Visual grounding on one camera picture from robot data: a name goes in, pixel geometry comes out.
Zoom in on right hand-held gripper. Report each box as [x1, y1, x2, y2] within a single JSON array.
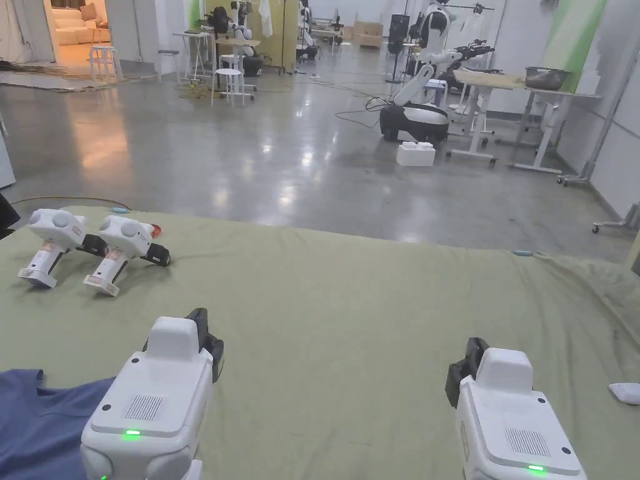
[[444, 337, 588, 480]]

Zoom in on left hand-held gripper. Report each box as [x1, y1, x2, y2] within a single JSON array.
[[79, 307, 226, 480]]

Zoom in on dark blue shirt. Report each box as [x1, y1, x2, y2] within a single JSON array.
[[0, 369, 118, 480]]

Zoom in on small white flat device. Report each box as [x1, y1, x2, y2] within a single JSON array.
[[607, 382, 640, 406]]

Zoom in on spare white hand-held gripper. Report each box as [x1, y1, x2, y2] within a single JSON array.
[[82, 214, 173, 299], [17, 207, 109, 291]]

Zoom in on bed with pale green sheet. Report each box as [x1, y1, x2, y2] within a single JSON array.
[[0, 204, 640, 480]]

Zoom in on white foam block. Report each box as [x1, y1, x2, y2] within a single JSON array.
[[397, 141, 436, 168]]

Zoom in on white robot with black base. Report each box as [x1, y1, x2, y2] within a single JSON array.
[[379, 0, 458, 144]]

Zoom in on white-framed table with metal bowl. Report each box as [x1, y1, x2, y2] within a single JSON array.
[[446, 66, 603, 174]]

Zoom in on white round stool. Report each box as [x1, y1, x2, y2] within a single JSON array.
[[157, 49, 181, 84], [211, 67, 247, 108], [89, 44, 124, 82]]

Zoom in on white folding table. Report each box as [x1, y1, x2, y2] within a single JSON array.
[[172, 31, 215, 84]]

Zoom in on white and black robot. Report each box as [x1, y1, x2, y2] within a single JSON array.
[[207, 0, 264, 78]]

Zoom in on cream sofa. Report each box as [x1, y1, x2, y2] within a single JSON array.
[[52, 4, 109, 47]]

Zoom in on brown cartons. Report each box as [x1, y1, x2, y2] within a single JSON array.
[[342, 19, 386, 50]]

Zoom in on black floor cable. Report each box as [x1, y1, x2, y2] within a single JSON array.
[[334, 94, 401, 132]]

